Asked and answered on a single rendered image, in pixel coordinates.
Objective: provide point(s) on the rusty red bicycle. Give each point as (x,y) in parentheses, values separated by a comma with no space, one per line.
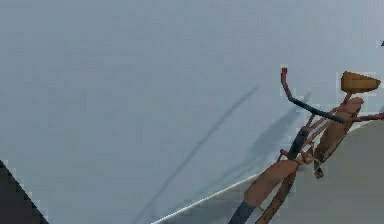
(335,130)

